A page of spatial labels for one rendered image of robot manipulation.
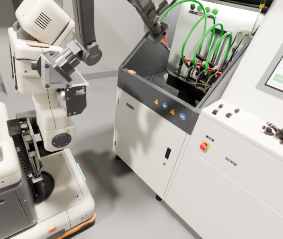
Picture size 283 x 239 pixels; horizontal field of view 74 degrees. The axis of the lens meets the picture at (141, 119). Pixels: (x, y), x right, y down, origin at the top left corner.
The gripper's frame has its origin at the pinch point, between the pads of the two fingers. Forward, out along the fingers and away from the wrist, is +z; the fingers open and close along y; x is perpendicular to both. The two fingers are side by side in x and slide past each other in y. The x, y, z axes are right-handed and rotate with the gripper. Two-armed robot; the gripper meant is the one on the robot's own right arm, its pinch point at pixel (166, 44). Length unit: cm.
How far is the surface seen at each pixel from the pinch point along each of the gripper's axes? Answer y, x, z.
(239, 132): -7, -48, 30
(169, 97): -17.6, -7.7, 23.2
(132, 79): -26.0, 23.9, 18.4
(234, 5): 51, 10, 25
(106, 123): -88, 91, 87
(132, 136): -59, 15, 52
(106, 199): -110, -5, 61
